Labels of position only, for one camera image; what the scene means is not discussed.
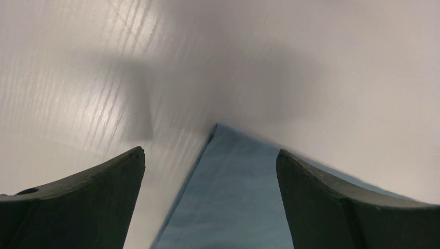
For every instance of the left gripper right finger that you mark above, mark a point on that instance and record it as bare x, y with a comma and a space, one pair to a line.
326, 211

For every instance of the grey-blue t shirt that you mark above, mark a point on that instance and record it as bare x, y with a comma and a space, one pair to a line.
232, 198

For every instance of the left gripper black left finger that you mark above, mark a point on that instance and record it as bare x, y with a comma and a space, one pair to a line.
90, 209

